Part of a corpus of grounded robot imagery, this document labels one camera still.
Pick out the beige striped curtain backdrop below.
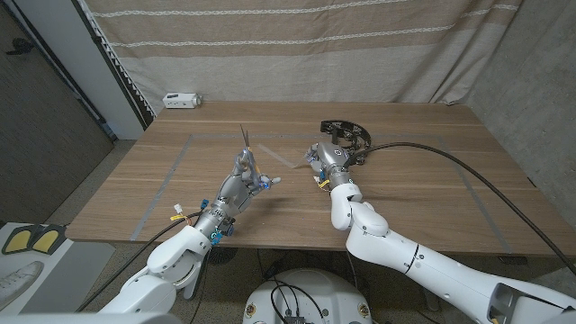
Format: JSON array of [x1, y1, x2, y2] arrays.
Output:
[[83, 0, 526, 116]]

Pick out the white power box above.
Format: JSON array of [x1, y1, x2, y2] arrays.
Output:
[[162, 92, 203, 110]]

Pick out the dark wooden door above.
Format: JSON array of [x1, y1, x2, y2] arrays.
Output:
[[0, 0, 114, 224]]

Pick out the clear tape strip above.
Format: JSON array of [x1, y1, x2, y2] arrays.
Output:
[[256, 143, 311, 170]]

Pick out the black door handle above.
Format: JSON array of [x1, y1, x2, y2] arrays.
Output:
[[4, 38, 33, 56]]

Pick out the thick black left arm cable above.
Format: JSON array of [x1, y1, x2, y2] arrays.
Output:
[[76, 210, 204, 312]]

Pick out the white floor board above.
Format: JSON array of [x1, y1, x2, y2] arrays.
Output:
[[0, 222, 73, 316]]

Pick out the white shoe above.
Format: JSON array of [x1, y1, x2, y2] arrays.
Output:
[[0, 258, 41, 307]]

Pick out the scissors with tan handles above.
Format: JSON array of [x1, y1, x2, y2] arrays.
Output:
[[239, 124, 265, 186]]

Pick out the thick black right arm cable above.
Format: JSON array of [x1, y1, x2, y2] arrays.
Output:
[[346, 141, 576, 275]]

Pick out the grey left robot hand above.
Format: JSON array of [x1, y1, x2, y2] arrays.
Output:
[[195, 149, 284, 236]]

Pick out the grey floor mat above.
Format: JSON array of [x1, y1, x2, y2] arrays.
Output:
[[20, 240, 116, 314]]

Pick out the white table leg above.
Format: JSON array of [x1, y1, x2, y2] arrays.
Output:
[[183, 269, 203, 301]]

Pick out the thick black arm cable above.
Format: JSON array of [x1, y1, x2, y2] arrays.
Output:
[[76, 210, 204, 312], [346, 141, 576, 275]]

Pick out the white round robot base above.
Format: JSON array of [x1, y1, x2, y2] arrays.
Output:
[[242, 268, 374, 324]]

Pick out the black cable on base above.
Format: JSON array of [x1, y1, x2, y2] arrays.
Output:
[[268, 277, 328, 324]]

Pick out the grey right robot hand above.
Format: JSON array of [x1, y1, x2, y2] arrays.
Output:
[[303, 141, 353, 190]]

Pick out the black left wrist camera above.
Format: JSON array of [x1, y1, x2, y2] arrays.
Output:
[[210, 218, 236, 244]]

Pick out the black half-moon tambourine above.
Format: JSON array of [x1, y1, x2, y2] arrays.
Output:
[[319, 119, 373, 166]]

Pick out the yellow black foot pedal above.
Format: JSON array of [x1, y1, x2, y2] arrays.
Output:
[[1, 224, 37, 256], [31, 224, 68, 254]]

